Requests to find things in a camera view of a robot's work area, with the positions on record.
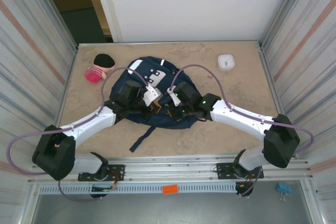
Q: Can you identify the black controller board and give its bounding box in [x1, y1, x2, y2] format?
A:
[235, 182, 255, 198]
[90, 185, 118, 200]

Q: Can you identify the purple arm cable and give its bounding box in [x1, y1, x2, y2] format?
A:
[6, 67, 151, 202]
[169, 63, 315, 198]

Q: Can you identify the orange tape tag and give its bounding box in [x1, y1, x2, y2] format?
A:
[162, 185, 179, 195]

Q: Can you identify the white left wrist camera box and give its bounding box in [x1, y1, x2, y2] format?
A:
[142, 83, 164, 107]

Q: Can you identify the grey slotted cable duct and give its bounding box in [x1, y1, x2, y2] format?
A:
[38, 183, 238, 195]

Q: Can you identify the aluminium rail frame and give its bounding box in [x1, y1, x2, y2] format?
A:
[27, 155, 314, 184]

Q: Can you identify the navy blue backpack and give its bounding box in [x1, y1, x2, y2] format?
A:
[109, 56, 202, 153]

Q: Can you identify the plush doll with black hair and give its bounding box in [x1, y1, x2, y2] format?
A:
[85, 54, 116, 83]

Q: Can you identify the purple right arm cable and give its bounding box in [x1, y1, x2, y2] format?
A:
[169, 63, 315, 198]

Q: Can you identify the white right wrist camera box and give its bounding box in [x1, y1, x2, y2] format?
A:
[167, 87, 182, 107]

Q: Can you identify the brown wooden door frame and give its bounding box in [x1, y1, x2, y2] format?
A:
[80, 0, 112, 37]

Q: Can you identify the aluminium table edge profile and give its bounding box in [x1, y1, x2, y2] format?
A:
[76, 40, 265, 51]

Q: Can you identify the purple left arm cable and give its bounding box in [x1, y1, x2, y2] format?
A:
[6, 67, 151, 202]

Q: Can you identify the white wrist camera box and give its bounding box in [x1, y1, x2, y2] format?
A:
[167, 87, 182, 107]
[142, 83, 164, 107]

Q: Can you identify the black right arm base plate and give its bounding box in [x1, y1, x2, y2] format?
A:
[215, 162, 264, 180]

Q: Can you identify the blue binder clip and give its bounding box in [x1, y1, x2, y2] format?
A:
[276, 182, 293, 202]

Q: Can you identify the white square clock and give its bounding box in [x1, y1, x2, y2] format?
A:
[217, 54, 235, 72]

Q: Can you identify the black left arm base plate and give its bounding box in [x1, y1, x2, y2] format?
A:
[78, 164, 125, 182]

